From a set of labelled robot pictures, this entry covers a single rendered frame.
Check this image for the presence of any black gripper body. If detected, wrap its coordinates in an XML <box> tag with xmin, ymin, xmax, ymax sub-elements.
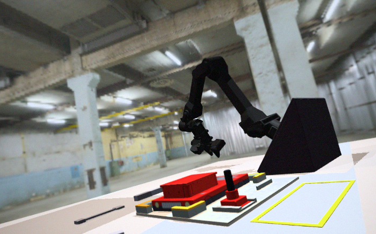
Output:
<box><xmin>191</xmin><ymin>129</ymin><xmax>226</xmax><ymax>153</ymax></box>

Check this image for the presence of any dark grey flat bar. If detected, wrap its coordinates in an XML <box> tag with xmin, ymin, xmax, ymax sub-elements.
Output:
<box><xmin>134</xmin><ymin>187</ymin><xmax>163</xmax><ymax>201</ymax></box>

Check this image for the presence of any yellow rectangular outline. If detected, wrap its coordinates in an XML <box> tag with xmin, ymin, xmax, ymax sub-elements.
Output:
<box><xmin>250</xmin><ymin>180</ymin><xmax>356</xmax><ymax>228</ymax></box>

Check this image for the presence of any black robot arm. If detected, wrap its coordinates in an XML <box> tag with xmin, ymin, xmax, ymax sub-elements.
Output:
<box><xmin>178</xmin><ymin>56</ymin><xmax>281</xmax><ymax>155</ymax></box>

